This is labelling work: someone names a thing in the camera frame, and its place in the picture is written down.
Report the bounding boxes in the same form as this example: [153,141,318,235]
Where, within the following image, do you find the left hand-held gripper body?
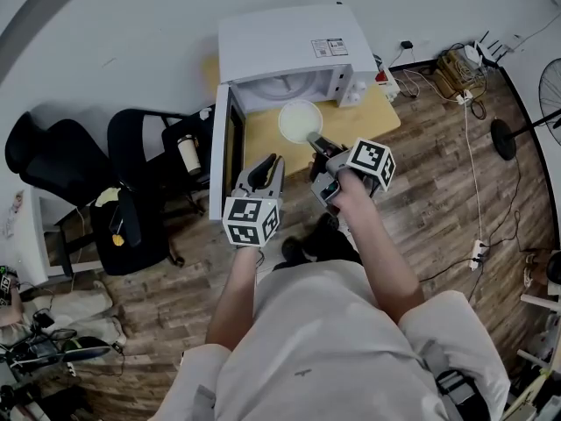
[222,176,284,248]

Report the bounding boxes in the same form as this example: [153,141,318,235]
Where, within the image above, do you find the cardboard box with cables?
[436,48,483,98]

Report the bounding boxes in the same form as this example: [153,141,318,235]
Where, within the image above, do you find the black mesh office chair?
[107,107,218,217]

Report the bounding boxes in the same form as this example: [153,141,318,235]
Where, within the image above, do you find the white side cabinet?
[8,186,96,280]

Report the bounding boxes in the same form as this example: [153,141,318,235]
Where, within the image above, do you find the person's black trousers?
[273,230,363,272]

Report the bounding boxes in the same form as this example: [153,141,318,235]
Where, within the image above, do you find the person's right hand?
[336,168,374,206]

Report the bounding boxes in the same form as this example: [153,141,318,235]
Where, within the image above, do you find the white microwave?
[209,2,378,223]

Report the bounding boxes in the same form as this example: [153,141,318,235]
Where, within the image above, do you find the person's black shoe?
[313,212,342,241]
[280,236,309,263]

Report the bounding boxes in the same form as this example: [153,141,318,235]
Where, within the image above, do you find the black padded office chair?
[4,111,185,276]

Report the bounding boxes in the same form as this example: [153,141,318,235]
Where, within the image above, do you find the person's left black shoe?
[280,236,309,263]

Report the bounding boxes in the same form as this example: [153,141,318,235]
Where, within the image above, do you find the person's white shirt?
[151,259,512,421]

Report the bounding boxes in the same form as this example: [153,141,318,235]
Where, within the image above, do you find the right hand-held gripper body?
[309,137,397,215]

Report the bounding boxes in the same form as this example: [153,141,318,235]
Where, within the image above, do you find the white wooden frame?
[516,294,561,421]

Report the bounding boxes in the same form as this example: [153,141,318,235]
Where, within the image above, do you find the beige sandals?
[523,252,543,289]

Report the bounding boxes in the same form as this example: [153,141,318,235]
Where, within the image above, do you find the person's left forearm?
[205,246,260,351]

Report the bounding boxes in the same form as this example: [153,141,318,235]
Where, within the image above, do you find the white router with black antennas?
[463,31,515,68]

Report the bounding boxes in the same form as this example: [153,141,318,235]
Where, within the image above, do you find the long white power strip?
[468,239,486,271]

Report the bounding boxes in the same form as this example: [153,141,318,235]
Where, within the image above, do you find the black round seat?
[545,250,561,285]

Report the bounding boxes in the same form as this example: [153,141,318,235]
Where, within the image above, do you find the person's right forearm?
[340,197,427,325]

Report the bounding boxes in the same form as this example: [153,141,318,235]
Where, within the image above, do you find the light wooden table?
[201,54,402,179]

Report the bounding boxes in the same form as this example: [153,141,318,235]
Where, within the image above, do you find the person's right black shoe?
[313,212,342,241]

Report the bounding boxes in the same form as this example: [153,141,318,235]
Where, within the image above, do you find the black fan stand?
[489,57,561,161]

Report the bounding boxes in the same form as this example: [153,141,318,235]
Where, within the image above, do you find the cream travel cup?
[176,133,203,176]

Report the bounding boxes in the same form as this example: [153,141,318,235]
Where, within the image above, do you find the cream crumpled paper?
[94,186,122,208]

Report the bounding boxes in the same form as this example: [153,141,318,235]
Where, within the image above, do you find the clear glass turntable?
[258,72,319,101]

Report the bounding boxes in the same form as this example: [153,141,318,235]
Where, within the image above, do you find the white toaster oven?
[372,54,402,103]

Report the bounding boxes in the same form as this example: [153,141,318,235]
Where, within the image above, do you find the grey shoulder strap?
[423,339,490,421]

